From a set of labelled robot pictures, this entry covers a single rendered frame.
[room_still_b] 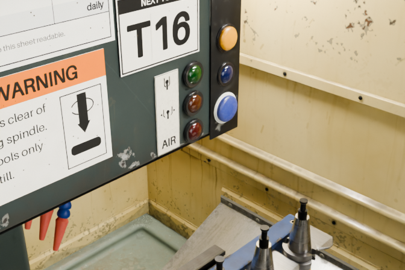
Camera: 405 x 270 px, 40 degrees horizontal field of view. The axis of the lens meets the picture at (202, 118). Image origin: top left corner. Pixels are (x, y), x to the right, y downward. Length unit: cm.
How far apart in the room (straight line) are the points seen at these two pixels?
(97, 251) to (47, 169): 158
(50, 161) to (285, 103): 109
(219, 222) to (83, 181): 130
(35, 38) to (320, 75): 104
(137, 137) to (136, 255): 154
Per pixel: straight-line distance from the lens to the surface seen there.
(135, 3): 49
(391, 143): 138
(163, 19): 52
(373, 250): 155
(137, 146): 54
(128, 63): 50
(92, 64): 48
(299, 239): 105
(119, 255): 207
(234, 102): 61
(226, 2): 57
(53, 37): 45
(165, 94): 54
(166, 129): 56
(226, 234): 176
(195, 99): 57
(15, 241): 141
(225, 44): 58
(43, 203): 50
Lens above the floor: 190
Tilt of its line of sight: 26 degrees down
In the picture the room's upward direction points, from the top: straight up
